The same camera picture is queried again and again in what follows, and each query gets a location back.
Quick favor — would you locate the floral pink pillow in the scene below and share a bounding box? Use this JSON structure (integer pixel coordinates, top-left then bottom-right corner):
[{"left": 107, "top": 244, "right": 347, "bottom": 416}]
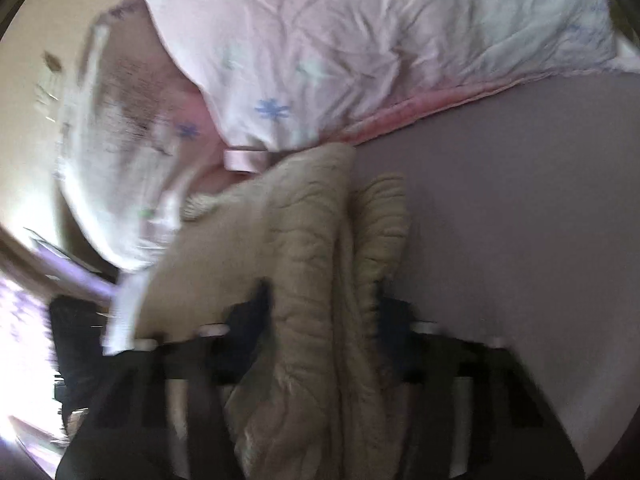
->
[
  {"left": 144, "top": 0, "right": 639, "bottom": 172},
  {"left": 58, "top": 0, "right": 243, "bottom": 272}
]

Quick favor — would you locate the left floral pink pillow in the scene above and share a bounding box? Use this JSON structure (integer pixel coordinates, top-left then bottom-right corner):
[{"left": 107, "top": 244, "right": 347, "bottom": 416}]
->
[{"left": 58, "top": 0, "right": 243, "bottom": 272}]

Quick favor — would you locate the right floral pink pillow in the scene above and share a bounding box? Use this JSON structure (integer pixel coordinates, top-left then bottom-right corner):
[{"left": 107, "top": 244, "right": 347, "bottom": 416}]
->
[{"left": 144, "top": 0, "right": 639, "bottom": 172}]

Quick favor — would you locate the lavender bed sheet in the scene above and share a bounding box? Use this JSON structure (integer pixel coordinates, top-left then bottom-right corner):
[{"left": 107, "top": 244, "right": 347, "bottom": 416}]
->
[{"left": 356, "top": 73, "right": 639, "bottom": 472}]

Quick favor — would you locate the beige cable knit sweater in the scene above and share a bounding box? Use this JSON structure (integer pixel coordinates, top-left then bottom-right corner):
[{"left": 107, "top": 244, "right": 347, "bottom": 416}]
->
[{"left": 134, "top": 144, "right": 408, "bottom": 479}]

